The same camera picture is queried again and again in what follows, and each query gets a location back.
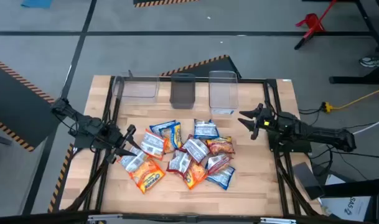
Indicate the large black hazard-edged mat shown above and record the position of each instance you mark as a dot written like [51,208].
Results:
[15,99]

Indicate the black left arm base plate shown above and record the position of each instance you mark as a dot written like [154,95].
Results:
[81,143]

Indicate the black stand bar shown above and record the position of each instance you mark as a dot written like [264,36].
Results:
[357,188]

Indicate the clear plastic bin with label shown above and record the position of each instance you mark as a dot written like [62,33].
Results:
[223,90]

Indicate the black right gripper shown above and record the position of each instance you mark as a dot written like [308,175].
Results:
[271,124]

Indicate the person's shoe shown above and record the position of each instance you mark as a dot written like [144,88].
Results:
[371,61]

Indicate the small black hazard-edged mat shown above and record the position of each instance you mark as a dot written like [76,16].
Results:
[152,2]

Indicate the wide clear plastic bin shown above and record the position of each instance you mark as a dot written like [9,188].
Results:
[136,90]

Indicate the blue floor mat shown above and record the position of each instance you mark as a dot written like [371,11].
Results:
[36,3]

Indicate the black hazard-edged wedge mat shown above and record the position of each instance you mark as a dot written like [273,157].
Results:
[214,67]

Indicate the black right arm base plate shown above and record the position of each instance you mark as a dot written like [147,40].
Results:
[288,148]

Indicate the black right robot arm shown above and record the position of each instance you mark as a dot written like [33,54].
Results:
[326,135]

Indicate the white printed box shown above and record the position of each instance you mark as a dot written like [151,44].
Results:
[344,205]

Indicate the black desk leg frame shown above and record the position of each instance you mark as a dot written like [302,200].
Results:
[368,18]

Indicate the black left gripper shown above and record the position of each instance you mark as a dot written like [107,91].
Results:
[113,138]

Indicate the dark grey flat panel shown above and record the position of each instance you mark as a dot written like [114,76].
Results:
[307,180]

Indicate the red metal stand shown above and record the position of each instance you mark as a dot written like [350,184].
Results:
[313,21]

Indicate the black yellow hazard tape strip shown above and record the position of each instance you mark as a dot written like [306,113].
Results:
[60,180]

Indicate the silver metal bracket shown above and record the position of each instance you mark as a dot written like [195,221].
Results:
[103,217]
[277,221]

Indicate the smoked dark plastic bin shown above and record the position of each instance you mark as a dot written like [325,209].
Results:
[183,91]

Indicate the red roast beef noodle pack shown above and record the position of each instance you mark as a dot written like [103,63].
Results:
[195,149]
[218,161]
[179,162]
[221,145]

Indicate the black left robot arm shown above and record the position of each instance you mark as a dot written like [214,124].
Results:
[89,126]

